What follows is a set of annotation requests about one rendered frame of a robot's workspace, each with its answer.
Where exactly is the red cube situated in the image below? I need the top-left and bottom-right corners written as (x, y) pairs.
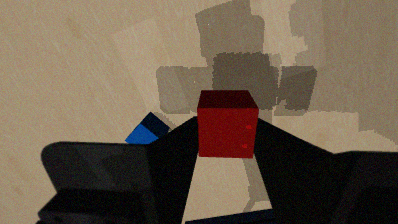
top-left (197, 90), bottom-right (259, 159)

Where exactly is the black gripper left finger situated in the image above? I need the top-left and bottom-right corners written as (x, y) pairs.
top-left (41, 116), bottom-right (199, 224)

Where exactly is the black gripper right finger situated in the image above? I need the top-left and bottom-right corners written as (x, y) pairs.
top-left (253, 118), bottom-right (398, 224)

